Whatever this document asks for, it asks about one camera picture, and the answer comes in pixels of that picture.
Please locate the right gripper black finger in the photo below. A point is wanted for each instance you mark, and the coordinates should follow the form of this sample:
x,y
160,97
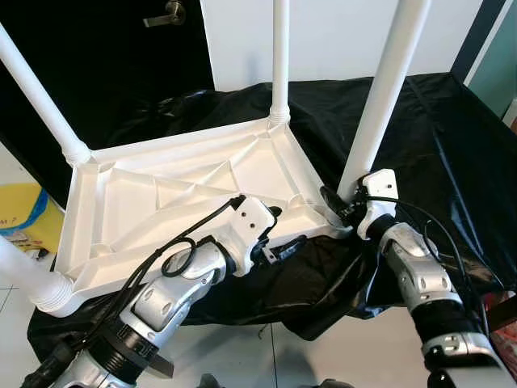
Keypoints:
x,y
333,202

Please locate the white plastic table leg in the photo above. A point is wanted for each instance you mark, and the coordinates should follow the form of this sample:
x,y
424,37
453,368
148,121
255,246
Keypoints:
x,y
384,89
32,279
40,93
280,56

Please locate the white plastic table top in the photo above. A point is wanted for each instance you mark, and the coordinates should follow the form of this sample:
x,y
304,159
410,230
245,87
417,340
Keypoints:
x,y
121,210

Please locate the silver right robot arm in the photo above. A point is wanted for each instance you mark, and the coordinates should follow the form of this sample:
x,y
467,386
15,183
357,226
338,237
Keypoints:
x,y
420,275

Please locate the black plastic sheet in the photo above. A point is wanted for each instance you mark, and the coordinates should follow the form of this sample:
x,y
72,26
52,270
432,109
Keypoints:
x,y
460,178

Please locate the robot left leg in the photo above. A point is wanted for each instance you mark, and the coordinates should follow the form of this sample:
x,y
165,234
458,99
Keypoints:
x,y
212,381

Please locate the robot leg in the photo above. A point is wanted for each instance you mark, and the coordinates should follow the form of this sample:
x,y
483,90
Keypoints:
x,y
337,383
212,381

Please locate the robot right leg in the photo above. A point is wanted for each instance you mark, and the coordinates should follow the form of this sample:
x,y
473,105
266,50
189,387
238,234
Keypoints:
x,y
337,383

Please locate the yellow box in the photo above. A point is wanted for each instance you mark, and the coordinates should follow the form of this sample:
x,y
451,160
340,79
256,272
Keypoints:
x,y
20,210

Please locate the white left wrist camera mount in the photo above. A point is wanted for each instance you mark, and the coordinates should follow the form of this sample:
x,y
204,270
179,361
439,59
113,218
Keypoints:
x,y
250,218

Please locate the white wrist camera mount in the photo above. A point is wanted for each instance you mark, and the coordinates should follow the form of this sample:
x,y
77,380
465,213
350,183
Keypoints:
x,y
380,186
250,218

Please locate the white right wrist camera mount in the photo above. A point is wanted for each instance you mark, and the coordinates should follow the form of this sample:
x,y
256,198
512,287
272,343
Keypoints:
x,y
380,186

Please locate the dark grey door frame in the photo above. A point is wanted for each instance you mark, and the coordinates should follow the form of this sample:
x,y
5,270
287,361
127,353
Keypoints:
x,y
481,36

